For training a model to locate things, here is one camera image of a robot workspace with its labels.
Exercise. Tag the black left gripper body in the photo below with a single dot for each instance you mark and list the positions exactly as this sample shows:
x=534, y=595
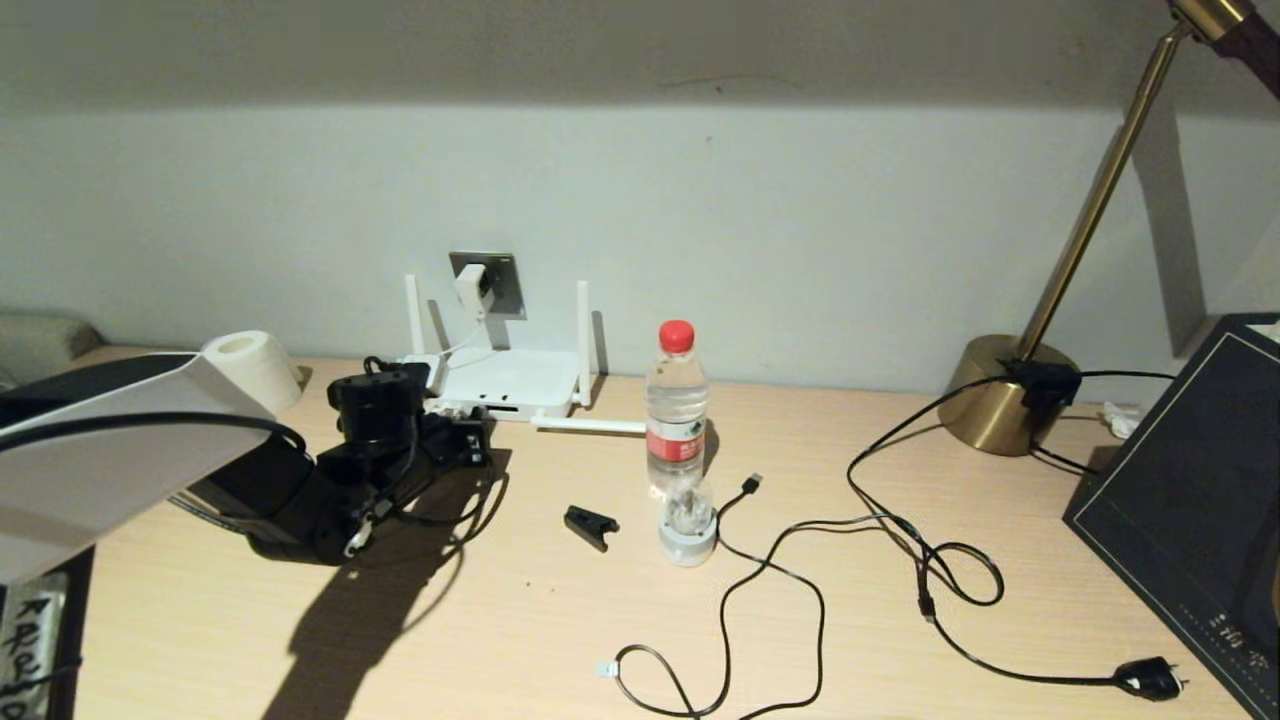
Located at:
x=430, y=465

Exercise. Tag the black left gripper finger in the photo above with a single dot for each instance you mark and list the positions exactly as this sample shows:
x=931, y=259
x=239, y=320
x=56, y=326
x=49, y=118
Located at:
x=455, y=422
x=480, y=445

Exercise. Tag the white power adapter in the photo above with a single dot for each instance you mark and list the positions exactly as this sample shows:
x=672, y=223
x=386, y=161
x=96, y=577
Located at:
x=472, y=288

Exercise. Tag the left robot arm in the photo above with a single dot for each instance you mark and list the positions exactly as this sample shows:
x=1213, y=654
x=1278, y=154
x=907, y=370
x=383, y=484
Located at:
x=100, y=470

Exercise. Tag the white router with antennas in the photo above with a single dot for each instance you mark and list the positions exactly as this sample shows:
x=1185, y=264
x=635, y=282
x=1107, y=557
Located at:
x=520, y=380

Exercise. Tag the small black clip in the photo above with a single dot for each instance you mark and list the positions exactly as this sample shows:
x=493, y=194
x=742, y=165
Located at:
x=590, y=526

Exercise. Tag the white toilet paper roll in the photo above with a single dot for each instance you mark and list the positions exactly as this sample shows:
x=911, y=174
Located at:
x=255, y=375

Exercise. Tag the water bottle with red cap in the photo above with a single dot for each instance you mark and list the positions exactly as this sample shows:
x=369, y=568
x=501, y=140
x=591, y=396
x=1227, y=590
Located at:
x=676, y=400

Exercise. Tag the small glass dome night light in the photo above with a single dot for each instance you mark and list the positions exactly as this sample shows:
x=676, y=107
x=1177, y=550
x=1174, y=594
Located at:
x=688, y=542

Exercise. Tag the grey cushion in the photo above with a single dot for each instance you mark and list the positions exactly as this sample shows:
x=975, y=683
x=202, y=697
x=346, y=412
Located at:
x=40, y=340

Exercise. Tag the brass desk lamp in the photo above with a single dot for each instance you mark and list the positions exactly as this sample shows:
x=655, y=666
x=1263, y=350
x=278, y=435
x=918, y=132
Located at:
x=1000, y=400

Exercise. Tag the small white crumpled item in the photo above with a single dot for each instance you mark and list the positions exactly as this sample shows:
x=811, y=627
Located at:
x=1120, y=420

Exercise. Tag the dark blue box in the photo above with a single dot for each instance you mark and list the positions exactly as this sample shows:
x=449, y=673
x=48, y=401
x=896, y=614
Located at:
x=1180, y=480

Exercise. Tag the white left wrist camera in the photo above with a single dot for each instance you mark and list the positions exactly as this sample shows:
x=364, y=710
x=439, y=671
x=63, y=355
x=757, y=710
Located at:
x=420, y=372

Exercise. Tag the grey wall socket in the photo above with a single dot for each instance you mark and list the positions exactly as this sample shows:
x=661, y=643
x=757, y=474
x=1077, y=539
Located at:
x=510, y=275

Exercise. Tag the black inline switch box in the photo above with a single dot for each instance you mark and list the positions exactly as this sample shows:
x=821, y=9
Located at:
x=1047, y=383

